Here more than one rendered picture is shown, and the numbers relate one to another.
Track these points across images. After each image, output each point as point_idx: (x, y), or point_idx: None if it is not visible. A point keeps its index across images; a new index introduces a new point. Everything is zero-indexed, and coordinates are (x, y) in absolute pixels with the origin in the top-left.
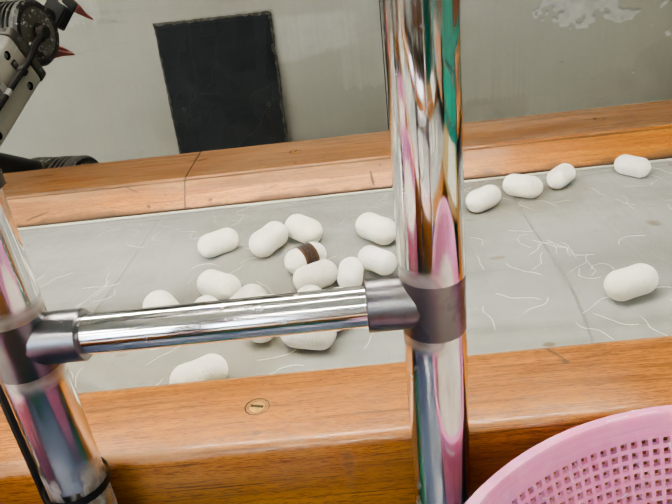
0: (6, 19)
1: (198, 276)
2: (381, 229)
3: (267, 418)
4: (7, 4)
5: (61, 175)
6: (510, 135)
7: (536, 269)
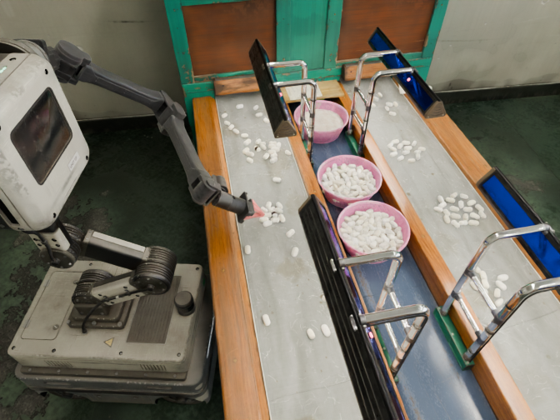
0: (77, 232)
1: (258, 162)
2: (250, 140)
3: (298, 142)
4: (67, 230)
5: None
6: (209, 125)
7: (258, 128)
